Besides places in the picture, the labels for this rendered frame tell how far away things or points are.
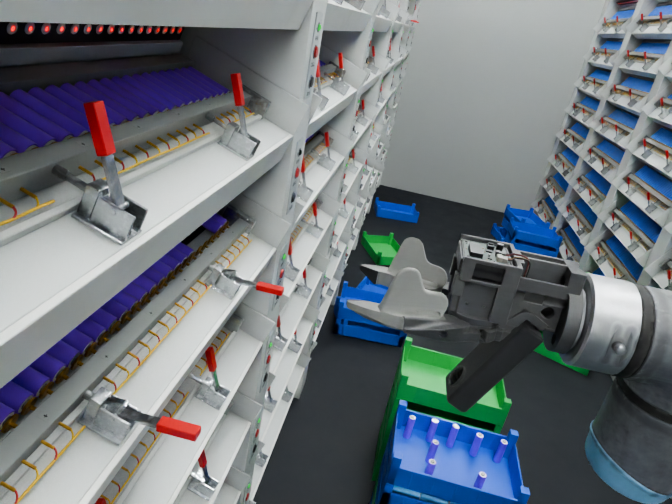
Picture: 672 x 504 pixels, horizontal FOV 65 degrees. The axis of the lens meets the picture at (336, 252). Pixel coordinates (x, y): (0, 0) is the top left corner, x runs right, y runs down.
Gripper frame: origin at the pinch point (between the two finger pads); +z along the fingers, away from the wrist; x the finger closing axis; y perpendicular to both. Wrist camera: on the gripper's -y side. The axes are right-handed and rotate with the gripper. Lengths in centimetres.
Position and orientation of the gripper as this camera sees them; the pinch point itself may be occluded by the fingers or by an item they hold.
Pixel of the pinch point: (361, 292)
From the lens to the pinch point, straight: 53.8
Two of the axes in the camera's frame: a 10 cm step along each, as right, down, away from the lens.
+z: -9.7, -2.1, 1.2
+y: 1.5, -9.2, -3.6
